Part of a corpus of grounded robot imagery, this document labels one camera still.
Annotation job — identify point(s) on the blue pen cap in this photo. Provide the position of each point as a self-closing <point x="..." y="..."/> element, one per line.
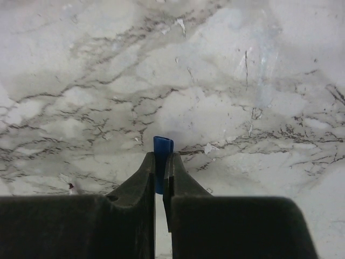
<point x="163" y="147"/>

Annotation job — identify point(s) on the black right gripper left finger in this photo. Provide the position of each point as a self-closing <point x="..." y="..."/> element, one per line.
<point x="120" y="224"/>

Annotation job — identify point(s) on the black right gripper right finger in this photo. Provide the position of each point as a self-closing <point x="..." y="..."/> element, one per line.
<point x="207" y="226"/>

